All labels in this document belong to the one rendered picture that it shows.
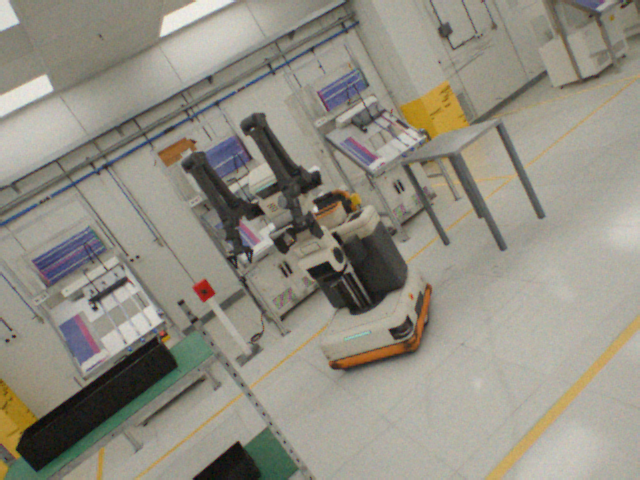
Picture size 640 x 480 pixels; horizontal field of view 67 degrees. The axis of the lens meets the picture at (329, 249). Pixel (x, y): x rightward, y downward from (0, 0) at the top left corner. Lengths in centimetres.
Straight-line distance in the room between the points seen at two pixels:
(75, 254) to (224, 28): 335
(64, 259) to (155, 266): 171
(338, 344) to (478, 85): 573
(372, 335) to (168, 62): 431
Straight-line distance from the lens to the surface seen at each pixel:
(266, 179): 263
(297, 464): 210
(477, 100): 794
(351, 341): 296
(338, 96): 497
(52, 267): 442
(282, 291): 449
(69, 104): 604
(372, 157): 463
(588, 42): 714
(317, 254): 275
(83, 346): 419
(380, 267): 301
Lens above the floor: 151
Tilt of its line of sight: 15 degrees down
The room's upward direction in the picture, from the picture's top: 32 degrees counter-clockwise
